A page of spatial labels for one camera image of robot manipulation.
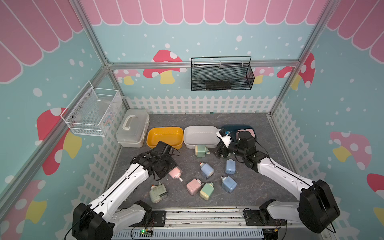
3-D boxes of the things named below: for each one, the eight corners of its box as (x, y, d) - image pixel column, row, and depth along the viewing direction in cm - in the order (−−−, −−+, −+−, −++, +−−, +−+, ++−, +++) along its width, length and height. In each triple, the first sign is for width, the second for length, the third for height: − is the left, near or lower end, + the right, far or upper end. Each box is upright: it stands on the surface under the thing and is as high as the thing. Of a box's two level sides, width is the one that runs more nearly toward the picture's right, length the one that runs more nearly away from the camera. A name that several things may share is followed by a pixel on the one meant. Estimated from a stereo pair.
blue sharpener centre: (207, 180, 88) (207, 175, 82) (197, 170, 92) (197, 164, 86) (213, 175, 90) (214, 169, 84) (203, 165, 95) (204, 159, 88)
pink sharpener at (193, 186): (192, 197, 82) (192, 193, 76) (186, 188, 85) (185, 184, 79) (203, 189, 85) (203, 184, 79) (196, 180, 88) (196, 176, 82)
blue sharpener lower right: (222, 193, 84) (224, 189, 78) (220, 181, 88) (222, 176, 82) (234, 193, 84) (237, 189, 78) (233, 181, 88) (235, 176, 82)
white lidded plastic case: (121, 147, 103) (113, 137, 93) (131, 120, 119) (125, 108, 109) (144, 147, 103) (138, 137, 93) (151, 120, 119) (147, 108, 109)
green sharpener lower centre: (199, 196, 82) (199, 192, 77) (207, 184, 87) (208, 179, 81) (207, 202, 81) (207, 198, 75) (215, 189, 85) (216, 185, 80)
